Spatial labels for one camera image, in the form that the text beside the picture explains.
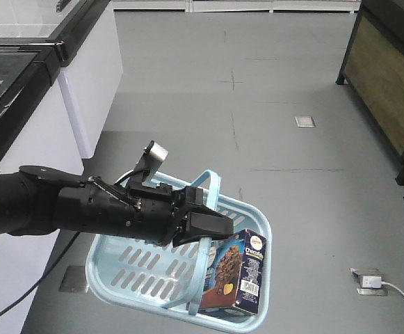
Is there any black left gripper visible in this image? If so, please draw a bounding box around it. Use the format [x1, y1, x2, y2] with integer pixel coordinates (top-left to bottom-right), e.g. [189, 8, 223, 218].
[53, 182, 234, 247]

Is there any blue chocolate cookie box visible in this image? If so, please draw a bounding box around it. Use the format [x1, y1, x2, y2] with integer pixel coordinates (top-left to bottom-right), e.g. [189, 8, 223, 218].
[198, 228, 266, 318]

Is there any light blue plastic basket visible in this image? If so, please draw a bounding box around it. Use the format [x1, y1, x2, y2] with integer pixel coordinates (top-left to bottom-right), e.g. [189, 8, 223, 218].
[86, 170, 273, 333]

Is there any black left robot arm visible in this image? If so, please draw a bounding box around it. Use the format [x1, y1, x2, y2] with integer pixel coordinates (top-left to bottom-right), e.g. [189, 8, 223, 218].
[0, 166, 234, 246]

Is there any steel floor plate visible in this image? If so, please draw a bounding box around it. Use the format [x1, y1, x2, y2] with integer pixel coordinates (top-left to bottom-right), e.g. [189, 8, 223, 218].
[58, 265, 89, 294]

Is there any silver floor outlet plate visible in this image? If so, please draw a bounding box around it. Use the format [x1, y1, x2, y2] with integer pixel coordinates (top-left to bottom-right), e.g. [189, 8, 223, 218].
[295, 116, 316, 128]

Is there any floor socket with white plug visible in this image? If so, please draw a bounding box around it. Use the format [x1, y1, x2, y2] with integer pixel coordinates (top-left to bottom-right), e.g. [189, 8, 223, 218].
[350, 267, 388, 296]

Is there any white chest freezer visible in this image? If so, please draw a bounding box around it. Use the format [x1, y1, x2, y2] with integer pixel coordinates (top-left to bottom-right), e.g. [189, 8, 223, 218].
[0, 47, 83, 333]
[0, 1, 123, 159]

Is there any white store shelving unit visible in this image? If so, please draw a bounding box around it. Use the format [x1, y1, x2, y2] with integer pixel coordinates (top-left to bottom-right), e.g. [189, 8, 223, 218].
[113, 0, 361, 13]

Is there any dark wooden produce stand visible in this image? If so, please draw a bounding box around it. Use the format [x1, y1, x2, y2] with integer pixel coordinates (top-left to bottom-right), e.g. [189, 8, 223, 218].
[336, 1, 404, 186]

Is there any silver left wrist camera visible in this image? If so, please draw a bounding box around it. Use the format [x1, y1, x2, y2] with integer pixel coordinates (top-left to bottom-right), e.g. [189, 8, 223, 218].
[131, 141, 168, 182]

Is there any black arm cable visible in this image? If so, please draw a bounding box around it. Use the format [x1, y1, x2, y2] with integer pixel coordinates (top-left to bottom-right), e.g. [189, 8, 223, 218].
[0, 230, 81, 331]

